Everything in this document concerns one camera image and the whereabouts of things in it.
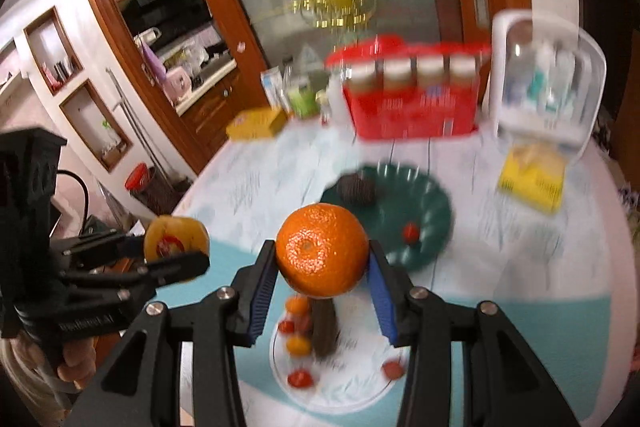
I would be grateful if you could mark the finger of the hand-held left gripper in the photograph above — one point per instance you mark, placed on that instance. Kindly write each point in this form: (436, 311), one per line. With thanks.
(175, 264)
(132, 248)

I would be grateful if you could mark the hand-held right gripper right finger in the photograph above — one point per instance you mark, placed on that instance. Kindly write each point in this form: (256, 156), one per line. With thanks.
(382, 307)

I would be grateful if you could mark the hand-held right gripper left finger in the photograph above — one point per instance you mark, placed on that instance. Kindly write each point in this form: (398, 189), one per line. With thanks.
(262, 292)

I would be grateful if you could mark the yellow apple with red sticker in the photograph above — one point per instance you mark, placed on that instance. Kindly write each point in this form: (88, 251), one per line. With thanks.
(175, 232)

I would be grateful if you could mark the small mandarin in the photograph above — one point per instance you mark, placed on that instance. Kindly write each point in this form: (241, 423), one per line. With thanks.
(298, 305)

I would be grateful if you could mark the small yellow-orange kumquat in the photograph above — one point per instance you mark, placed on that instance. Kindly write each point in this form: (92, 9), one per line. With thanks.
(297, 345)

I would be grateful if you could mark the large orange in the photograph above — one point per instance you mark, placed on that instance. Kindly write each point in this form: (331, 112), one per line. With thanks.
(322, 247)

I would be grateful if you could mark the white printed plate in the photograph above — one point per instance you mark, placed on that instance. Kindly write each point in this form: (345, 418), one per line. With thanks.
(350, 387)

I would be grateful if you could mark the dark green scalloped plate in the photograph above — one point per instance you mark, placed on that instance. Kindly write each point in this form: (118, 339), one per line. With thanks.
(430, 217)

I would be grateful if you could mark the person's left hand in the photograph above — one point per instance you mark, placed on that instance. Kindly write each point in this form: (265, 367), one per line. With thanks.
(77, 359)

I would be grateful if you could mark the dark woven basket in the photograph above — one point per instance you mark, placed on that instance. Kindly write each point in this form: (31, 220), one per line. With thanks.
(167, 197)

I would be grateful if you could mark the red bin lid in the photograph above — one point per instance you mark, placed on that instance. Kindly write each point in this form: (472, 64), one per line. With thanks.
(138, 177)

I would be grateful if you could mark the round dark avocado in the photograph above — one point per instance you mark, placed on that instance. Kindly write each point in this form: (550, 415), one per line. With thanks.
(356, 191)

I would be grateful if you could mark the metal mop poles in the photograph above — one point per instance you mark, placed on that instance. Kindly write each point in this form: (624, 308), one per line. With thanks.
(135, 122)

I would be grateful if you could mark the wooden base cabinet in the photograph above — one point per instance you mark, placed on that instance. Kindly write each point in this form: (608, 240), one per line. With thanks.
(215, 117)

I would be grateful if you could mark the yellow box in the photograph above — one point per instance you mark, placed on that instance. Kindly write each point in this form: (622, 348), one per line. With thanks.
(255, 124)

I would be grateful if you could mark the pink kitchen appliance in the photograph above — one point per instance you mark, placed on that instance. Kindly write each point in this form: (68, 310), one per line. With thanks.
(177, 84)

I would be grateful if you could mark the red jar box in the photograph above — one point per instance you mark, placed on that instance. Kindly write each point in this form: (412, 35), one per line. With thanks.
(400, 117)

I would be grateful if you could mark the green box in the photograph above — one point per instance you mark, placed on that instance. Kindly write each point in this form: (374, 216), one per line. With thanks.
(304, 102)

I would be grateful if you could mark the yellow packet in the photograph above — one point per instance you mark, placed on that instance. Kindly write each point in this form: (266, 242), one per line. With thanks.
(535, 182)

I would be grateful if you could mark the blue and white carton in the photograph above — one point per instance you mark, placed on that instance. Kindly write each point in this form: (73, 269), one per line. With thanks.
(272, 87)

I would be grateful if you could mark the brown jar with white lid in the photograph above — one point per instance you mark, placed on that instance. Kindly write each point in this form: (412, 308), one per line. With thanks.
(362, 77)
(462, 72)
(397, 74)
(431, 73)

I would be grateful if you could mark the white storage case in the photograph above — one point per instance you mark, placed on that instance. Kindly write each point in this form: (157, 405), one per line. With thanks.
(500, 107)

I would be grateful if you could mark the black range hood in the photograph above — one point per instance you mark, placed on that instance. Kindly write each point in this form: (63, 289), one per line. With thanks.
(170, 4)

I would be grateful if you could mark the teal bottle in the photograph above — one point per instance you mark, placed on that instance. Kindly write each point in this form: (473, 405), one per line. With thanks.
(537, 87)

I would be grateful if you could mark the large wall niche shelf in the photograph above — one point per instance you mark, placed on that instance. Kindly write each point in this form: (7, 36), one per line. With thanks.
(95, 127)

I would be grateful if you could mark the small wall niche shelf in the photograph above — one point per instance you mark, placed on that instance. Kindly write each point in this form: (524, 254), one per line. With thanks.
(50, 47)

